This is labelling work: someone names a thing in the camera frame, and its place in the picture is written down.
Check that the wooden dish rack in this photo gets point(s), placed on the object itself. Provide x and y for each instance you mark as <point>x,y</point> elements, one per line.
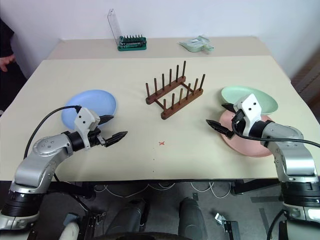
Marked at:
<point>175,105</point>

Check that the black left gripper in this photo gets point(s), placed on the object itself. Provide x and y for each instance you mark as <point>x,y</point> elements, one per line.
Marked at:
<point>96,138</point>

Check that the black table frame bar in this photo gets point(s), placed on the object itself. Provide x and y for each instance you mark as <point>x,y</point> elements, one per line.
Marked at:
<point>72,190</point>
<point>255,186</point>

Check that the blue plate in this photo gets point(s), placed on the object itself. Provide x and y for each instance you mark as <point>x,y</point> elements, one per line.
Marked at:
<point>90,105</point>

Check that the green screwdriver bit set case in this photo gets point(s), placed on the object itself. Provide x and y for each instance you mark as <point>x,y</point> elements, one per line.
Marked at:
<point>131,45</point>

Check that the person in dark clothing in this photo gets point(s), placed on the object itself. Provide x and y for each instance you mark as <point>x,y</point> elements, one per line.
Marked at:
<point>5,37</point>

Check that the metal floor bracket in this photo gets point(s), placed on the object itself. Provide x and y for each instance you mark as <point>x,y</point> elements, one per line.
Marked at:
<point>227,223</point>

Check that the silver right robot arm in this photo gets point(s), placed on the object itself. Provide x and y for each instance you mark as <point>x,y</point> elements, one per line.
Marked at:
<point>292,155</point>

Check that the dark rounded shape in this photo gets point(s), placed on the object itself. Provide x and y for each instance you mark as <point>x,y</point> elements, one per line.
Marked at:
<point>191,217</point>
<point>132,215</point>

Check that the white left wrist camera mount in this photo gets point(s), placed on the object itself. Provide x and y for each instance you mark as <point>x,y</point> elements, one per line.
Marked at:
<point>83,120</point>

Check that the clear bag of green items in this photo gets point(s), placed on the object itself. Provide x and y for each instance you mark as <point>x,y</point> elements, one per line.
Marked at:
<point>197,43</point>

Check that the red cross mark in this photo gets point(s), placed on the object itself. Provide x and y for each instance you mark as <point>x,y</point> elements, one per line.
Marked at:
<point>161,143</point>

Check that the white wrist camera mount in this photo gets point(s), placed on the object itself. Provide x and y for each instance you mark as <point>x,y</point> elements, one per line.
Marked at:
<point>251,107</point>
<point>83,120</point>

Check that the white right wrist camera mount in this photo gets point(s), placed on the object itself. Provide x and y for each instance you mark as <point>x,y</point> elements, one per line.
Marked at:
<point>251,107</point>

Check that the person's bare hand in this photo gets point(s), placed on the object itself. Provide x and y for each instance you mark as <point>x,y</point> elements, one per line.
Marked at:
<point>5,62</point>

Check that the dark slatted object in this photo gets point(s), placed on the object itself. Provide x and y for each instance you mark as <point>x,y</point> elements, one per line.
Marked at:
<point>308,82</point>

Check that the green plate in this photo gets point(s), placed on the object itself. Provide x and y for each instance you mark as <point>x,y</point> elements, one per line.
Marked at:
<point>267,102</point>

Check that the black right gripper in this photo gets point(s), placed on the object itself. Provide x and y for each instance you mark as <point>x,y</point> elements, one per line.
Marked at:
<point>239,120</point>

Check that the red plate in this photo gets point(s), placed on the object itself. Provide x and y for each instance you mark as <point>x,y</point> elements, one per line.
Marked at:
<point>247,147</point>

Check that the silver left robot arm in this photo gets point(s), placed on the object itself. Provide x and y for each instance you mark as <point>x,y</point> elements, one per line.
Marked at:
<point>37,160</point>

